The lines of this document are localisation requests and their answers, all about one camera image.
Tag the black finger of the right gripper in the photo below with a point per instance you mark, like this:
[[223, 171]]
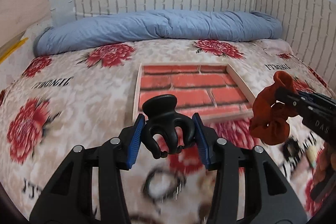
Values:
[[286, 97]]

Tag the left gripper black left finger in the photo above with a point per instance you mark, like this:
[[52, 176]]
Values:
[[67, 197]]

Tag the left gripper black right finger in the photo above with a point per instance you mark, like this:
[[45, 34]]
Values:
[[249, 187]]

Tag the red fabric scrunchie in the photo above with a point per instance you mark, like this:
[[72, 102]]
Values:
[[269, 122]]

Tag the small black claw hair clip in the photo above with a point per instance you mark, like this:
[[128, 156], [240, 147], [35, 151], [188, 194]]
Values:
[[177, 130]]

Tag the person's right hand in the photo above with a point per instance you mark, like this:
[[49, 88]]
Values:
[[324, 176]]

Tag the tray with brick pattern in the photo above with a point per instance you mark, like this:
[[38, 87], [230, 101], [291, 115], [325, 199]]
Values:
[[215, 91]]

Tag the blue folded quilt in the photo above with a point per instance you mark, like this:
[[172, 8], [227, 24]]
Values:
[[92, 32]]

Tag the yellow strip beside bed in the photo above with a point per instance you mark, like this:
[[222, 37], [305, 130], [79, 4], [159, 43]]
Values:
[[12, 49]]

